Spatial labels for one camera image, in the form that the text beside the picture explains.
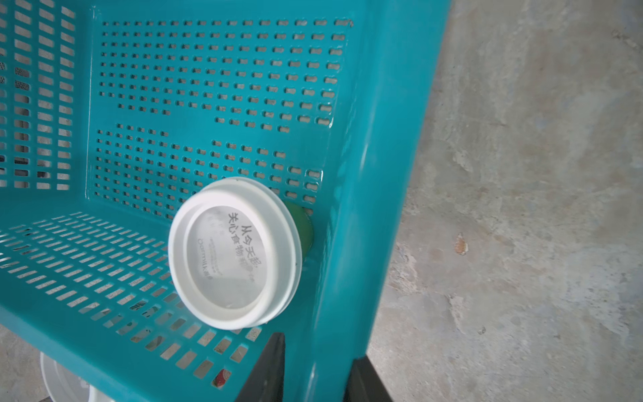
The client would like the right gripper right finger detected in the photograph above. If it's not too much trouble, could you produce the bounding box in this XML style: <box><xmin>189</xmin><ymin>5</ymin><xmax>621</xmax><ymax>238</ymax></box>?
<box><xmin>343</xmin><ymin>356</ymin><xmax>393</xmax><ymax>402</ymax></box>

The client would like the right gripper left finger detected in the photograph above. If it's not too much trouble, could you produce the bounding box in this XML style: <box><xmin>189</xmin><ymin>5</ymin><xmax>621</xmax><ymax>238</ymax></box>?
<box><xmin>235</xmin><ymin>333</ymin><xmax>286</xmax><ymax>402</ymax></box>

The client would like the yogurt cup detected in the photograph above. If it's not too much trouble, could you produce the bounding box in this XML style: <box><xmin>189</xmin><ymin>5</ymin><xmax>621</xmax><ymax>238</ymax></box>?
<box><xmin>167</xmin><ymin>177</ymin><xmax>314</xmax><ymax>330</ymax></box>
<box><xmin>40</xmin><ymin>353</ymin><xmax>114</xmax><ymax>402</ymax></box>

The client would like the teal plastic basket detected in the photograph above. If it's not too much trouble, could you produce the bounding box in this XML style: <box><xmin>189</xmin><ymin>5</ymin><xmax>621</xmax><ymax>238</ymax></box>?
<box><xmin>1</xmin><ymin>1</ymin><xmax>450</xmax><ymax>401</ymax></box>

